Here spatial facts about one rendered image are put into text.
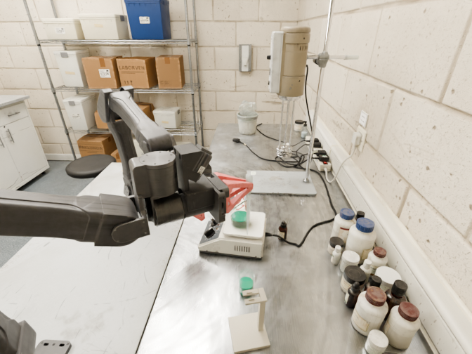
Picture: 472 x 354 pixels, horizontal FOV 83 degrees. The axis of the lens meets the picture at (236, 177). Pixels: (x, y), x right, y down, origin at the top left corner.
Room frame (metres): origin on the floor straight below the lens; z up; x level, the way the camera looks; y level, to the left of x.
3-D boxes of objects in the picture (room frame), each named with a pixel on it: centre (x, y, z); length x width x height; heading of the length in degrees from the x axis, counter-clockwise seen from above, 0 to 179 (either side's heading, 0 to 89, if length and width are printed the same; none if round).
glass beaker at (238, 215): (0.64, -0.01, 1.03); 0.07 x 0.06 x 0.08; 153
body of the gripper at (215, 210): (0.42, 0.07, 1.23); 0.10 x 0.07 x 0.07; 29
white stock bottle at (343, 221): (0.67, -0.34, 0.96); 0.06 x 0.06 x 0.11
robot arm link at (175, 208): (0.39, 0.12, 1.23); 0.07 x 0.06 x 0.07; 119
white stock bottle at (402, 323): (0.35, -0.36, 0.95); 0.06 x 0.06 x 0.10
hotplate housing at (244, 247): (0.65, 0.00, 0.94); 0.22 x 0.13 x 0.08; 80
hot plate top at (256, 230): (0.65, -0.03, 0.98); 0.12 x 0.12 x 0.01; 80
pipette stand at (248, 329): (0.36, -0.03, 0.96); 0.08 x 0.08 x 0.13; 11
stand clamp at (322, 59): (1.08, -0.31, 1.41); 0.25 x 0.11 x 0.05; 87
